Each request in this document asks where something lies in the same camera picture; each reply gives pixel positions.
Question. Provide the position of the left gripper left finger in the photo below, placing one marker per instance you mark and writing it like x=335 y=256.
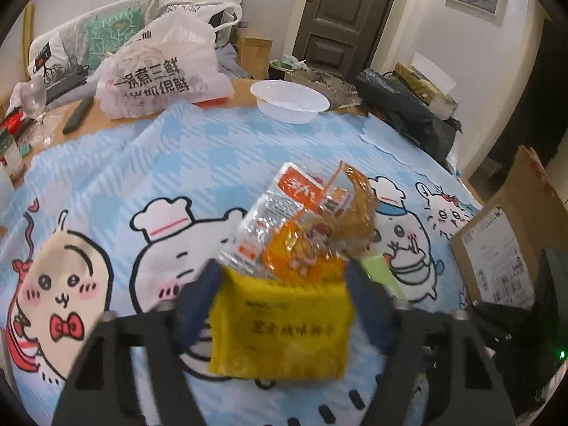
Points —
x=193 y=304

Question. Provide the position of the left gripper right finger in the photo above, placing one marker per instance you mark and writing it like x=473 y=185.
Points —
x=373 y=306

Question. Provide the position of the green snack packet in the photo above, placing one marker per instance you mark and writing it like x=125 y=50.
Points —
x=378 y=271

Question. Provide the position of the yellow cheese cracker packet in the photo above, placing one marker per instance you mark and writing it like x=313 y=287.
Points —
x=265 y=329

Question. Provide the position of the orange clear snack bag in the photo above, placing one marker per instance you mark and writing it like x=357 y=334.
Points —
x=305 y=227

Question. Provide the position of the cardboard box with label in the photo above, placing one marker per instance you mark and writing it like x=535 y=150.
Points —
x=498 y=250

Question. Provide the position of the blue cartoon tablecloth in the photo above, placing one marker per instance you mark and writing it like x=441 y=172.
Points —
x=187 y=175

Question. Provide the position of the black garbage bag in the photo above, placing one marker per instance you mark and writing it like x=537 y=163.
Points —
x=407 y=114

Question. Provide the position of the white plastic bowl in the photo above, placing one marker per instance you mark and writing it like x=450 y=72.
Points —
x=288 y=102

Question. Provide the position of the black remote control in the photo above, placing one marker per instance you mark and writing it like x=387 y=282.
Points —
x=78 y=116

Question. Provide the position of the white printed plastic bag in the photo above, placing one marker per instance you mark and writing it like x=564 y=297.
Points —
x=173 y=58

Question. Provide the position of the wine glass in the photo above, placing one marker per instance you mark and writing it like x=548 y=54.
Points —
x=33 y=102

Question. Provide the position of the small wooden box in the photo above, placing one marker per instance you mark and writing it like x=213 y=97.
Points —
x=254 y=52

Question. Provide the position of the green patterned cushion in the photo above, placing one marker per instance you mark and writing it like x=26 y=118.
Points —
x=109 y=33

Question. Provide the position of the dark wooden door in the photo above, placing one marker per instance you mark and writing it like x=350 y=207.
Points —
x=340 y=36

